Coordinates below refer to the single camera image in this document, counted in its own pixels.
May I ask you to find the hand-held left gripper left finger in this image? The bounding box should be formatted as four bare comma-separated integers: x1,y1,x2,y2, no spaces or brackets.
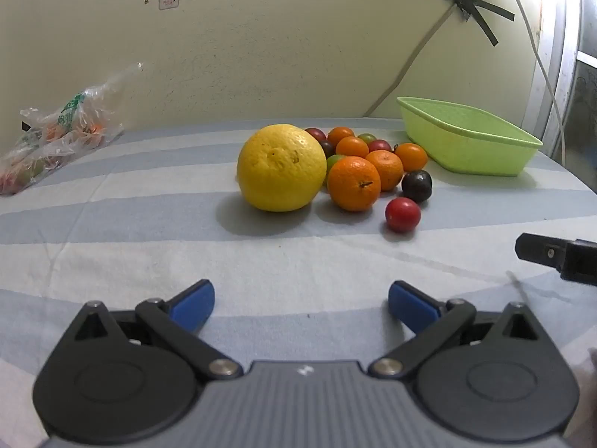
60,279,244,382

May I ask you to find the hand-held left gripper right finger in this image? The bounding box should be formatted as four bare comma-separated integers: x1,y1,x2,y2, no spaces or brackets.
368,281,557,381

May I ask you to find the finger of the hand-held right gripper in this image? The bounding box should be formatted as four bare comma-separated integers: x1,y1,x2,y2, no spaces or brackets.
515,232,597,286

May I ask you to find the large dark purple tomato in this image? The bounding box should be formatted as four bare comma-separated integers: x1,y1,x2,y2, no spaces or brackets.
401,170,432,203

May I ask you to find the green plastic basket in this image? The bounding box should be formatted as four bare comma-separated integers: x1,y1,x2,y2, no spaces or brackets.
396,96,544,177

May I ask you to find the large yellow grapefruit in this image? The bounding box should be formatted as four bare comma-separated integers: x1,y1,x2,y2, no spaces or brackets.
236,124,328,213

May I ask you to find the striped blue white bedsheet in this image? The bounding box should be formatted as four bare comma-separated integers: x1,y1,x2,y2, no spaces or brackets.
0,116,597,448

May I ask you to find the clear plastic bag of vegetables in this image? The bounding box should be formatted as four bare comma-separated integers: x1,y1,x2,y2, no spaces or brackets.
0,63,143,197

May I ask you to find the frosted glass sliding door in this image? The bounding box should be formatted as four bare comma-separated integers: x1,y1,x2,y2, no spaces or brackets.
522,0,597,183

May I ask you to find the black tape cross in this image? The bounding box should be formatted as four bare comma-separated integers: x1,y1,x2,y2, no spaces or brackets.
424,0,515,46

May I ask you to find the thin white cable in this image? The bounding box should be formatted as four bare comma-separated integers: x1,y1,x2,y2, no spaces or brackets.
498,0,566,165

